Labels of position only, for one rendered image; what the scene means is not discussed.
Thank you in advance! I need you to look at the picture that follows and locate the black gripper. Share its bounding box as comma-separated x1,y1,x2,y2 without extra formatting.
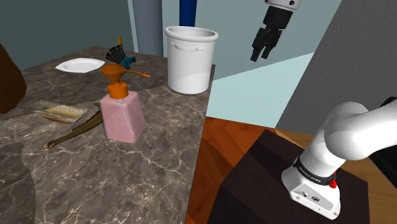
250,6,294,62

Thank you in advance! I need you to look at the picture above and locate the teal bird figure black tail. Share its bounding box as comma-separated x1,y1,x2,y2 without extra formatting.
105,44,138,70

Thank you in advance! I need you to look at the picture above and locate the dark robot stand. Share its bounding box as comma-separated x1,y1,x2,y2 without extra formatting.
205,129,370,224

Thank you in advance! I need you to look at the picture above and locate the pink soap dispenser orange pump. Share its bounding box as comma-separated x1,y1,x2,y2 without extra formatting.
99,63,151,144

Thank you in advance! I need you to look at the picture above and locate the white square plate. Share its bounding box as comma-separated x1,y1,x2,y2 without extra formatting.
55,57,106,74

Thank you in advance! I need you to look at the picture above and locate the beige flat dish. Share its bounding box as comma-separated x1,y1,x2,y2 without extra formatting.
32,104,89,125

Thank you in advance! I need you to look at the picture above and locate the dark brown rounded object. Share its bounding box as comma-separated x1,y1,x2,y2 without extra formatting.
0,43,27,115

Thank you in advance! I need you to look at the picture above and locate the white bucket with handles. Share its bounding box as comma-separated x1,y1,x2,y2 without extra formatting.
164,25,219,95

